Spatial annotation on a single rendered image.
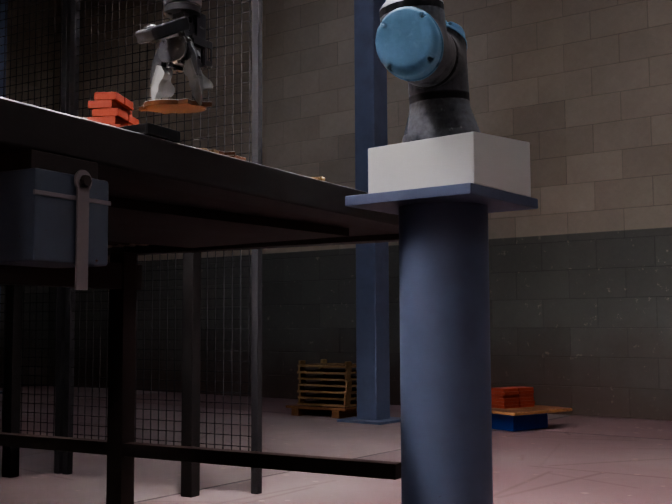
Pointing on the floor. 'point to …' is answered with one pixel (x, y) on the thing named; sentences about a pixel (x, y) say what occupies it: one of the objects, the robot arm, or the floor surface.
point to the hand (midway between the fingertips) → (175, 105)
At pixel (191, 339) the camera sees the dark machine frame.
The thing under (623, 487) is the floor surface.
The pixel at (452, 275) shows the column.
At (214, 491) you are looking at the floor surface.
